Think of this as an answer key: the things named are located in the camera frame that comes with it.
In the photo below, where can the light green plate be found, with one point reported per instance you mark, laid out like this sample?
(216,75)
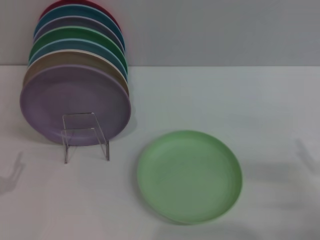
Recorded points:
(187,177)

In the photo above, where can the lilac purple plate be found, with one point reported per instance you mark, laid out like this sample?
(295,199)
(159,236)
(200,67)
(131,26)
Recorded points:
(75,100)

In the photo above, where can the clear acrylic plate rack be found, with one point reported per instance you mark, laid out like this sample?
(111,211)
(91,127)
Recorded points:
(67,150)

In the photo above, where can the beige plate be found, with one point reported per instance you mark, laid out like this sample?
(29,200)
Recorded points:
(62,58)

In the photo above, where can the light blue plate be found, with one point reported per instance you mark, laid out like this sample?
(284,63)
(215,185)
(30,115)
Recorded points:
(62,45)

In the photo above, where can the dark green plate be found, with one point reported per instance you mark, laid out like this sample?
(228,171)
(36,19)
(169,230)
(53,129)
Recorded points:
(67,32)

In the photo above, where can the grey purple plate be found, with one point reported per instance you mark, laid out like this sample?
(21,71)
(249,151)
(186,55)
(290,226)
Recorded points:
(70,21)

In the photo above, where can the teal blue plate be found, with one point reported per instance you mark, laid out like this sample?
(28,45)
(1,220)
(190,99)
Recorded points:
(72,10)

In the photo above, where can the red plate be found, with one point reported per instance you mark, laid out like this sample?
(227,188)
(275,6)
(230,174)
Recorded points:
(65,2)

